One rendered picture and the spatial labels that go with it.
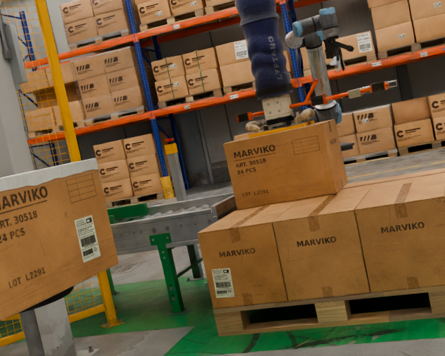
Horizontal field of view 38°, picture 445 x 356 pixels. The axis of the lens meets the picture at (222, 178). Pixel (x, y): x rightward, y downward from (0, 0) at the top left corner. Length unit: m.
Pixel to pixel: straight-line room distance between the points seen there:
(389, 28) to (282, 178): 7.53
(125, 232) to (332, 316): 1.43
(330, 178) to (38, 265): 2.00
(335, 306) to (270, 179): 0.93
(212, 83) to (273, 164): 7.81
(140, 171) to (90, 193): 9.64
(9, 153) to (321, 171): 1.66
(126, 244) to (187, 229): 0.42
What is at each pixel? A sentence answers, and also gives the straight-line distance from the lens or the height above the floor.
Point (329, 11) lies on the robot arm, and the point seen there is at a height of 1.55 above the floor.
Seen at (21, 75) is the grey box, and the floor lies 1.50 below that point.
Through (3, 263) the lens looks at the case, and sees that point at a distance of 2.00.
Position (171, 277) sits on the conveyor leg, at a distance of 3.90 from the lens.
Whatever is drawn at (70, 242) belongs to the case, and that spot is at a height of 0.76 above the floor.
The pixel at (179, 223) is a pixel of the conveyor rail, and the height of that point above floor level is 0.54.
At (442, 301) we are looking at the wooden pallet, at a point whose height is 0.08.
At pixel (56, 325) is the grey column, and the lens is 3.50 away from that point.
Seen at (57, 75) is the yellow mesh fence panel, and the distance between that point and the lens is 3.97.
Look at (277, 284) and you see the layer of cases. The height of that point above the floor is 0.24.
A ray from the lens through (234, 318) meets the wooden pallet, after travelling 3.32.
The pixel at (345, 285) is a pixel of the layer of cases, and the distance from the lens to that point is 3.12.
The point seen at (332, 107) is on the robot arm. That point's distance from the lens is 4.67.
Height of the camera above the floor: 1.03
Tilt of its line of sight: 4 degrees down
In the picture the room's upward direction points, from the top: 12 degrees counter-clockwise
